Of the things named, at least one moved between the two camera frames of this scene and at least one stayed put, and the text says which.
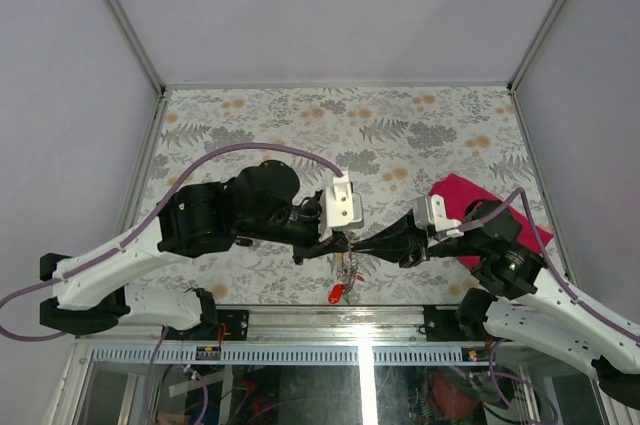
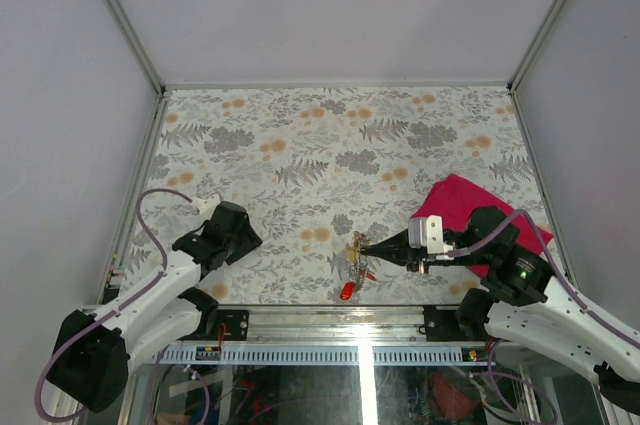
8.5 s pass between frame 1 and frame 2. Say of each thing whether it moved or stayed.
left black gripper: moved
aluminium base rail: stayed
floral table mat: stayed
